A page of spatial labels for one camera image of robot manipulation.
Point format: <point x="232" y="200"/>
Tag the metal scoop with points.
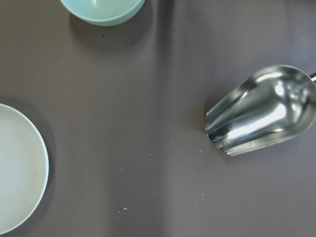
<point x="275" y="104"/>

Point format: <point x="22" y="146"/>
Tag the mint green bowl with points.
<point x="104" y="12"/>

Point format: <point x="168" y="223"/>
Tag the cream round plate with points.
<point x="24" y="168"/>

